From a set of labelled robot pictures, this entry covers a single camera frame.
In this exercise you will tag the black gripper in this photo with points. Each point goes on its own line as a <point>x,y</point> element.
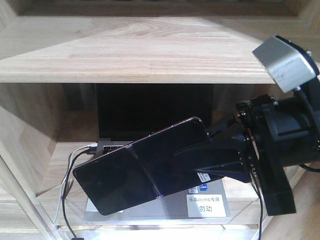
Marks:
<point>284,135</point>

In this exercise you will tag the black foldable smartphone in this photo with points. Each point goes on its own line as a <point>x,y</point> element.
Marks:
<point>141,171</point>

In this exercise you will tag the silver laptop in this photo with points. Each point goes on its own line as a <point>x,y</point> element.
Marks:
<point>130,112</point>

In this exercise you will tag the wooden open shelf unit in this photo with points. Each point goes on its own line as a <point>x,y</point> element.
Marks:
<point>53,52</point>

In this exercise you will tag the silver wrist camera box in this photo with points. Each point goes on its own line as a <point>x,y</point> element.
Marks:
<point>289,65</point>

